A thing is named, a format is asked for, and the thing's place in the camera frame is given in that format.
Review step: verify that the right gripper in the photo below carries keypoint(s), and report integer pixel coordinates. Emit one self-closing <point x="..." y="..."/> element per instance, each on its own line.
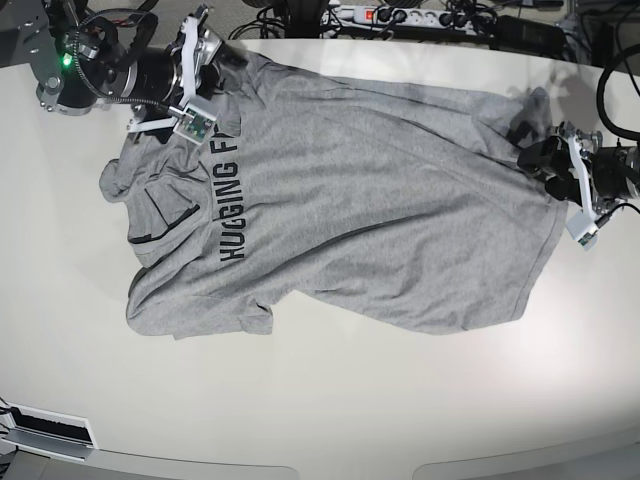
<point x="193" y="64"/>

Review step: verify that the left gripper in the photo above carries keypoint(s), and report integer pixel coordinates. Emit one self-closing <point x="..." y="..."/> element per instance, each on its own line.
<point x="610" y="174"/>

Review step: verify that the grey t-shirt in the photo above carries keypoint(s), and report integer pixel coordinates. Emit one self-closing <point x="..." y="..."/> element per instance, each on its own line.
<point x="400" y="202"/>

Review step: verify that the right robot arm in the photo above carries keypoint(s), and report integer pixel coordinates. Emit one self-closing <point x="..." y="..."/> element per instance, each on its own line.
<point x="82" y="58"/>

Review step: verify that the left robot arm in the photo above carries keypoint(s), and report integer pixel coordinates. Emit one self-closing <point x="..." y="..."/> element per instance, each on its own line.
<point x="615" y="130"/>

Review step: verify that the black power adapter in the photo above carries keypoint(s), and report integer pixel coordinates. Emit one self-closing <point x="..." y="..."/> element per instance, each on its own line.
<point x="529" y="36"/>

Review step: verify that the white power strip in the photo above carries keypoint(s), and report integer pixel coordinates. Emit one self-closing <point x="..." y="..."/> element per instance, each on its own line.
<point x="464" y="17"/>

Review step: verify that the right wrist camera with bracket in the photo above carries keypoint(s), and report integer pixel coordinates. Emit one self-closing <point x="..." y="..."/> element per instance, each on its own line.
<point x="192" y="119"/>

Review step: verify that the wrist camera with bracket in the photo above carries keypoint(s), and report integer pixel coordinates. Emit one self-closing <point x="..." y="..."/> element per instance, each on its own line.
<point x="585" y="225"/>
<point x="192" y="119"/>

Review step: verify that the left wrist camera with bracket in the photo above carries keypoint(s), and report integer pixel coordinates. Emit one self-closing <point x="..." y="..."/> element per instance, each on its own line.
<point x="585" y="225"/>

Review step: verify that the grey cable tray box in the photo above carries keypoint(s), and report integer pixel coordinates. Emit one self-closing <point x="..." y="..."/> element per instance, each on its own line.
<point x="47" y="433"/>

